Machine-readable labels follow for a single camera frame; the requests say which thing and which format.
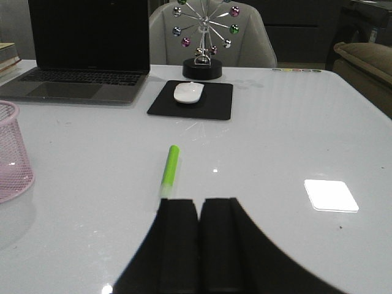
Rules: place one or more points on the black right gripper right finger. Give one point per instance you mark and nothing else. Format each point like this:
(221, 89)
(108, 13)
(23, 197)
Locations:
(237, 257)

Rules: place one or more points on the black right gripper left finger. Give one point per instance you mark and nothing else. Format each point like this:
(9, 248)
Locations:
(167, 259)

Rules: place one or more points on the green highlighter pen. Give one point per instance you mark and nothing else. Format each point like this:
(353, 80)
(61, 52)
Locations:
(168, 177)

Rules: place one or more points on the pink mesh pen holder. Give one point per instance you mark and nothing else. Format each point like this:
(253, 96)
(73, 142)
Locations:
(16, 173)

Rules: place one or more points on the white computer mouse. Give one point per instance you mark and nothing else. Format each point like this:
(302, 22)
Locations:
(188, 92)

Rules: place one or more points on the ferris wheel desk toy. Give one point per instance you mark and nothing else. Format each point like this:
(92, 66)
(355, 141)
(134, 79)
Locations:
(203, 66)

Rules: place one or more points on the grey laptop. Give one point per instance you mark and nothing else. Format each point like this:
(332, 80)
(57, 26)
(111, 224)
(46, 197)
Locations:
(94, 52)

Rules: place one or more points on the grey chair right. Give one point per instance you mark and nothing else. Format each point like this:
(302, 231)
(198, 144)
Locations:
(172, 42)

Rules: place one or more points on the olive sofa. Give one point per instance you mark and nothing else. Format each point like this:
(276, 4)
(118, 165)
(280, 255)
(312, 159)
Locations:
(366, 67)

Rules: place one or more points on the bottom yellow book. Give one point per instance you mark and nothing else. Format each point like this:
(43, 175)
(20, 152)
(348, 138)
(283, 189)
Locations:
(10, 74)

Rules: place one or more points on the yellow book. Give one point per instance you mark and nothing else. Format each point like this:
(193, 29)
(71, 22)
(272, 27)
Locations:
(8, 50)
(10, 74)

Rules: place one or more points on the middle white book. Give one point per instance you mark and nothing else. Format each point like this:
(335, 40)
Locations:
(7, 64)

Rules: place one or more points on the top yellow book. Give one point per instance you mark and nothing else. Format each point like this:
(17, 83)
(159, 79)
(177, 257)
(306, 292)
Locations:
(8, 50)

